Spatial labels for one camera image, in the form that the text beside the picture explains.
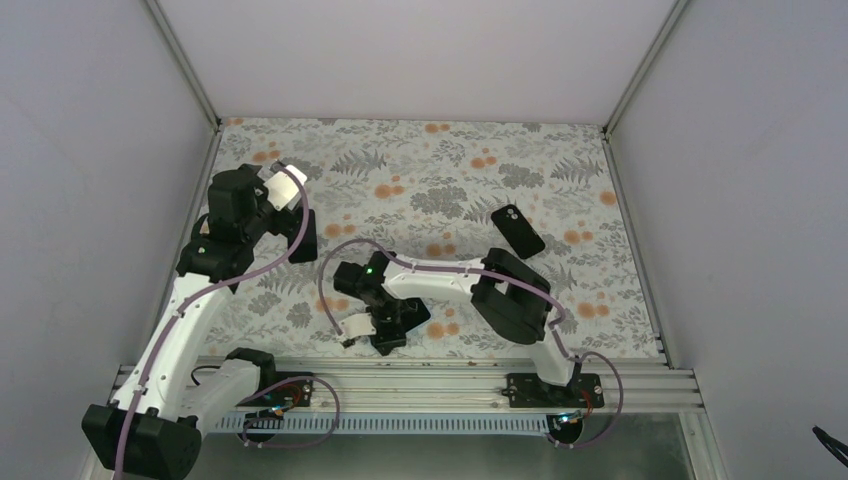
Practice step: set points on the black bare phone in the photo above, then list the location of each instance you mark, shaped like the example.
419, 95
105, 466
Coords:
306, 250

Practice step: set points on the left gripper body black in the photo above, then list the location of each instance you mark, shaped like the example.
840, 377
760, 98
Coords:
255, 227

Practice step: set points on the slotted grey cable duct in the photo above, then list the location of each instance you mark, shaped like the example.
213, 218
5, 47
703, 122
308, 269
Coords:
386, 423

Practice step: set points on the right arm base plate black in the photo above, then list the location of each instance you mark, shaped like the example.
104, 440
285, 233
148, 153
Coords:
527, 391

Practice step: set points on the left aluminium frame post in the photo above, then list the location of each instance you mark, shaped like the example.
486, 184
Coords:
179, 55

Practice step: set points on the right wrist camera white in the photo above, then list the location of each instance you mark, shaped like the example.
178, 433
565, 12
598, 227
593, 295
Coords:
355, 326

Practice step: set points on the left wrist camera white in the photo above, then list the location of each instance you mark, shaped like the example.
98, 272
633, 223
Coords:
283, 192

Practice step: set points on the aluminium rail front frame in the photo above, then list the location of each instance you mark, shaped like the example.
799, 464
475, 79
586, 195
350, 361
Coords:
452, 385

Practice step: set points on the floral patterned table mat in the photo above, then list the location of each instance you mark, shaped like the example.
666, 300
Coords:
426, 189

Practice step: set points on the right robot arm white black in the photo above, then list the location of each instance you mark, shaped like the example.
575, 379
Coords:
507, 294

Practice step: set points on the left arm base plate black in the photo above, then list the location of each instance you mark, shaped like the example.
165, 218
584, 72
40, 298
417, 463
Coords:
291, 394

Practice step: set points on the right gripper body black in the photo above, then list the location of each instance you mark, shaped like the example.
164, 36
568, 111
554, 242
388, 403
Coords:
397, 334

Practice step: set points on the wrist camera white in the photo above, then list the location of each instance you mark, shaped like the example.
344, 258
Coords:
283, 192
355, 326

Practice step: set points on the black object at right edge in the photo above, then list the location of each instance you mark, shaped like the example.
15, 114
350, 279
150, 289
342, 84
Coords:
834, 446

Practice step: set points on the aluminium frame post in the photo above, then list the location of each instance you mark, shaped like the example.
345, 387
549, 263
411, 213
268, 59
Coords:
179, 55
665, 31

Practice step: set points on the right aluminium frame post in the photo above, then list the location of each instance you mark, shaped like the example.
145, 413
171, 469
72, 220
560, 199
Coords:
665, 31

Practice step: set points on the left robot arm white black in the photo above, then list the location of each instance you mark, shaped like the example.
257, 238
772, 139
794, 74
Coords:
154, 424

